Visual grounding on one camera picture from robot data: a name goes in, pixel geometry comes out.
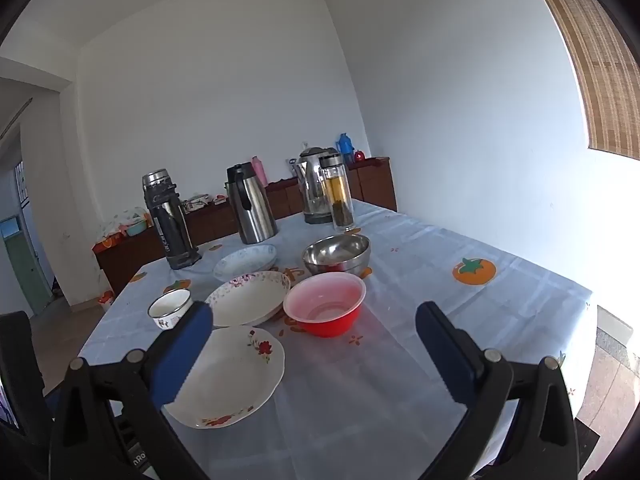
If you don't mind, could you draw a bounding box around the persimmon print tablecloth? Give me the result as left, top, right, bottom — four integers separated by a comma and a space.
80, 199, 598, 480

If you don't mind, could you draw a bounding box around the green door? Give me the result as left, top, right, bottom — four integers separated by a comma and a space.
0, 215, 53, 316

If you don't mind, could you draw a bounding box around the steel electric kettle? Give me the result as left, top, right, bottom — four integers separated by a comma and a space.
292, 146, 353, 225

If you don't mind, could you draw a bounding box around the white enamel cup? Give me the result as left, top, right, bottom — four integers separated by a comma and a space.
147, 289, 193, 331

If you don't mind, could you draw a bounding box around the bamboo window blind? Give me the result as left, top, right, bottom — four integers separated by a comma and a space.
520, 0, 640, 161

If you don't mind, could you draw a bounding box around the brown wooden sideboard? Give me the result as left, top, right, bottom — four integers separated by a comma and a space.
92, 156, 398, 296

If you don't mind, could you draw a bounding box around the black thermos flask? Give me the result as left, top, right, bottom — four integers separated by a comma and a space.
141, 169, 202, 271

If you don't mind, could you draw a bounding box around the white tube light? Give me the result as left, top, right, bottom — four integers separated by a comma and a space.
0, 100, 33, 137

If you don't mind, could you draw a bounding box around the glass tea bottle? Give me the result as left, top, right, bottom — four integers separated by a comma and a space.
318, 154, 355, 232

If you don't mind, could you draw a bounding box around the purple flower plate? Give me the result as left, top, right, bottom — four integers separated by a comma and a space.
204, 270, 292, 327

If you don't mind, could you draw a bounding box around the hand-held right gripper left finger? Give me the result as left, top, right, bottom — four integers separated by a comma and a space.
49, 301, 215, 480

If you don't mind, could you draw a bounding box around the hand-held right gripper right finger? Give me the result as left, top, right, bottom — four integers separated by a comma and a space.
415, 301, 581, 480

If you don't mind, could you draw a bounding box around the steel carafe with black handle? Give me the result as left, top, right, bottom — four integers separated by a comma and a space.
223, 162, 279, 245

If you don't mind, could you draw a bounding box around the mesh food cover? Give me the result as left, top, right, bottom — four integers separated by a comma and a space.
97, 207, 153, 248

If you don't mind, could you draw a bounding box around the red plastic bowl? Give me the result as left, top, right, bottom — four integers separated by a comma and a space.
283, 272, 367, 338

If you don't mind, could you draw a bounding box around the blue patterned plate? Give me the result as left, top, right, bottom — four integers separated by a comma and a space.
213, 244, 278, 283

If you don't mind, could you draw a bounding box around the red flower plate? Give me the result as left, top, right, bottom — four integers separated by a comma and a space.
162, 325, 286, 430

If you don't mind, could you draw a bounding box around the colourful packet pile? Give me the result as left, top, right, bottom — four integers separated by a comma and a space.
182, 194, 226, 212

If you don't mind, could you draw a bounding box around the stainless steel bowl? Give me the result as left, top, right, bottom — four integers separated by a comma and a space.
302, 233, 372, 276

